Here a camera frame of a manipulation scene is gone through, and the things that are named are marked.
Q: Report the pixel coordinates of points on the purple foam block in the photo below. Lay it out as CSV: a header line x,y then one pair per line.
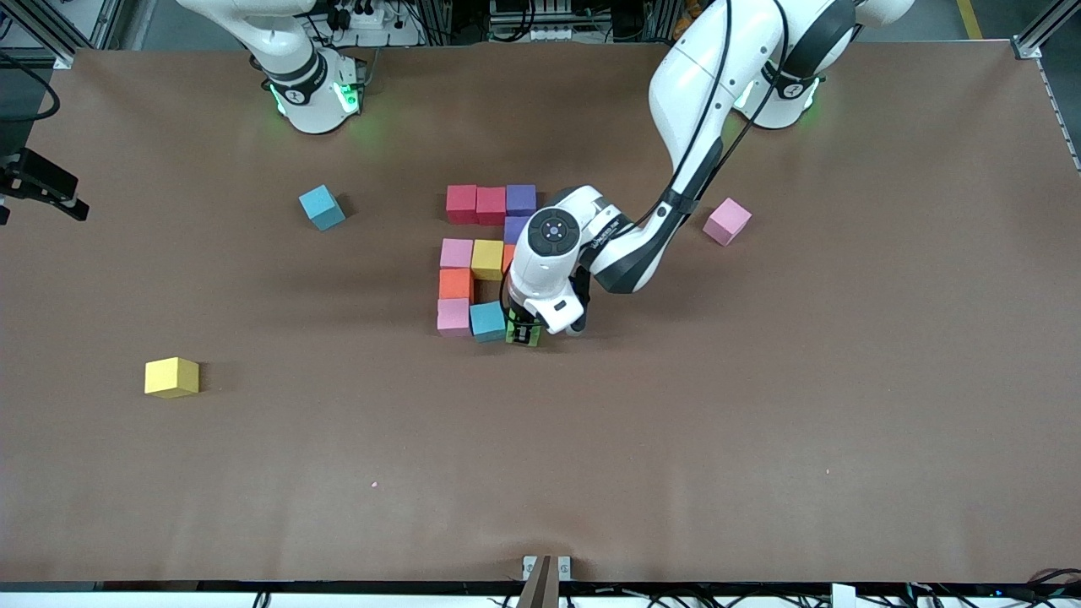
x,y
513,230
522,201

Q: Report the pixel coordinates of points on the grey metal camera bracket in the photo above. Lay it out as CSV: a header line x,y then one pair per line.
x,y
545,574

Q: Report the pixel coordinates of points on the light blue foam block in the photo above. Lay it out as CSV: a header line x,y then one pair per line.
x,y
487,321
321,207

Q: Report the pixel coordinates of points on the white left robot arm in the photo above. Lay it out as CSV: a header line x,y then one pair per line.
x,y
553,230

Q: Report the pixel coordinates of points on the silver aluminium frame profile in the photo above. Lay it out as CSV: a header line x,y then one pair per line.
x,y
76,34
1026,49

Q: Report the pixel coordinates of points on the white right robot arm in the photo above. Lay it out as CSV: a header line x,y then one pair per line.
x,y
308,97

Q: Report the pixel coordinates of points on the yellow foam block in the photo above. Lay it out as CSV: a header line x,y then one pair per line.
x,y
171,377
487,259

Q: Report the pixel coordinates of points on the orange foam block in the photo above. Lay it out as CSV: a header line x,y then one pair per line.
x,y
509,257
456,284

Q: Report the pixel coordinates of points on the white power strip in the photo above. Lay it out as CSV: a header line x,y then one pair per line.
x,y
372,17

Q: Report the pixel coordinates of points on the green foam block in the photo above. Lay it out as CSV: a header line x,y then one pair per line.
x,y
510,333

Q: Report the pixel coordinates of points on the red foam block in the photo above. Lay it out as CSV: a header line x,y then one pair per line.
x,y
492,206
462,204

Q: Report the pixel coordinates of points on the brown paper table cover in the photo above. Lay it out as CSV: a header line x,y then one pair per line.
x,y
540,473

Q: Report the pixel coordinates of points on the pink foam block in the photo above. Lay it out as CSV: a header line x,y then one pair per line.
x,y
453,317
727,221
456,253

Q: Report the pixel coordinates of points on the white electronics box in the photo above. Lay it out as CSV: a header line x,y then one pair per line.
x,y
532,17

